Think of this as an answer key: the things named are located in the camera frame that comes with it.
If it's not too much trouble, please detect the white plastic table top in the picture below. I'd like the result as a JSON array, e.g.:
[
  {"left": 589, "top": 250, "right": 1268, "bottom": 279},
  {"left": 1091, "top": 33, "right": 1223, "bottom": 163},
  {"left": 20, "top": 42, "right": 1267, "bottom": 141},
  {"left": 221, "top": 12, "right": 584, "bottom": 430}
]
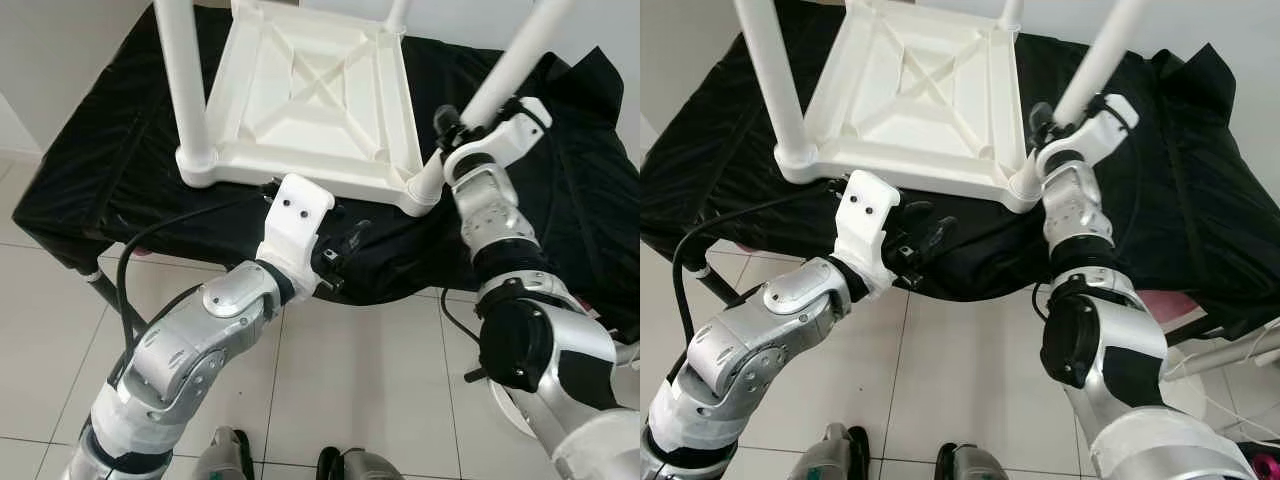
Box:
[
  {"left": 775, "top": 0, "right": 1041, "bottom": 214},
  {"left": 177, "top": 0, "right": 446, "bottom": 218}
]

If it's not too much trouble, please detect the grey robot foot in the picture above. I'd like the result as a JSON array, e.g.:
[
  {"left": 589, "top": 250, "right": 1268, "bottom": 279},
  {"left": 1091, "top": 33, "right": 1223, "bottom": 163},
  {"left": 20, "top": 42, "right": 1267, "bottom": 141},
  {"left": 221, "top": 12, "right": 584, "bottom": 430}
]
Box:
[
  {"left": 190, "top": 427, "right": 253, "bottom": 480},
  {"left": 790, "top": 423, "right": 871, "bottom": 480},
  {"left": 935, "top": 443, "right": 1011, "bottom": 480},
  {"left": 318, "top": 447, "right": 406, "bottom": 480}
]

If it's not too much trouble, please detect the pink stool seat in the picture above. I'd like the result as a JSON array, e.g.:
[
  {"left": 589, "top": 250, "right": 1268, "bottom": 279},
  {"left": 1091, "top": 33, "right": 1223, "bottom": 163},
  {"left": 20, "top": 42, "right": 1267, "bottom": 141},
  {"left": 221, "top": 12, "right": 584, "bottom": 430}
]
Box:
[{"left": 1150, "top": 290, "right": 1206, "bottom": 313}]

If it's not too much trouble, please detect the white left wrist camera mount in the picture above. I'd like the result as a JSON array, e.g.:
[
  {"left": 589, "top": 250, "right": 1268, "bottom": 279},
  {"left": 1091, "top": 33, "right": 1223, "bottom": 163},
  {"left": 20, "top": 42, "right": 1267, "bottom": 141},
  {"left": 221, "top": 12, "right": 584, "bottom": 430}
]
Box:
[
  {"left": 255, "top": 173, "right": 336, "bottom": 296},
  {"left": 832, "top": 170, "right": 904, "bottom": 299}
]

